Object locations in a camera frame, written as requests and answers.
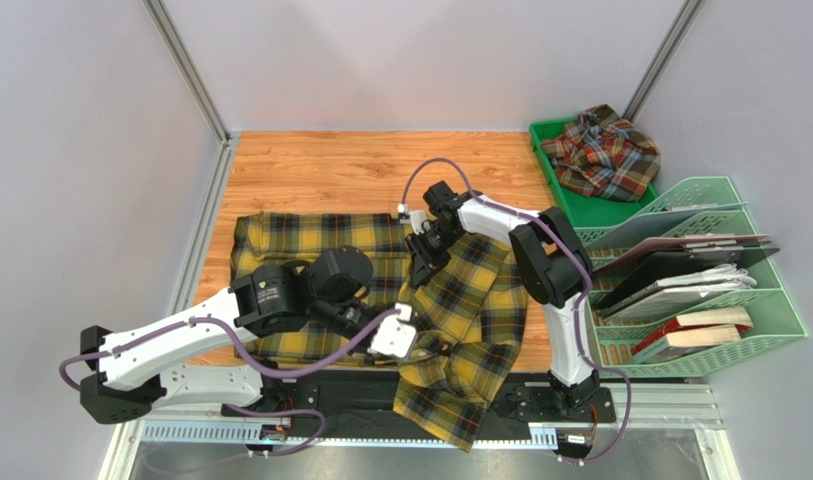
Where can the aluminium frame rail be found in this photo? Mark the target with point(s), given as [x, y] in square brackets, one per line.
[639, 406]

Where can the red book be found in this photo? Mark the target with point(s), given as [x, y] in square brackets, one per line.
[691, 333]

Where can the dark clipboard folder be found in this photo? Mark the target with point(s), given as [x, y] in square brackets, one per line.
[657, 258]

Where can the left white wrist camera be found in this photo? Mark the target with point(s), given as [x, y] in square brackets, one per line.
[396, 335]

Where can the green plastic bin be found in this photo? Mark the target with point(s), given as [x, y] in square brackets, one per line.
[582, 211]

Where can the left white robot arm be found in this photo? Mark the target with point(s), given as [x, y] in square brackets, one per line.
[198, 356]

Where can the green mesh file organizer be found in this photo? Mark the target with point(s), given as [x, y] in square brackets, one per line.
[694, 206]

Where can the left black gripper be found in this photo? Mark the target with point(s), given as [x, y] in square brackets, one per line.
[381, 308]

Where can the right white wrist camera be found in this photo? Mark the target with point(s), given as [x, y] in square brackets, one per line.
[417, 220]

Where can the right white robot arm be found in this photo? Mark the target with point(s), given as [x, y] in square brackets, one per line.
[551, 261]

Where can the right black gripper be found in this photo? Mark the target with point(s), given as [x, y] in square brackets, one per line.
[421, 247]

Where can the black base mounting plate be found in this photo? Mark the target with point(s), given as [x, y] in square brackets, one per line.
[359, 405]

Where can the white paper stack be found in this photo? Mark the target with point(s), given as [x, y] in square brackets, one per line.
[699, 283]

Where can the red plaid shirt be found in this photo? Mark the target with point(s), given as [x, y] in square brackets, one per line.
[602, 155]

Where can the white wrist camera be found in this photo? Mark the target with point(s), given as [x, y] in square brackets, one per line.
[396, 335]
[417, 220]

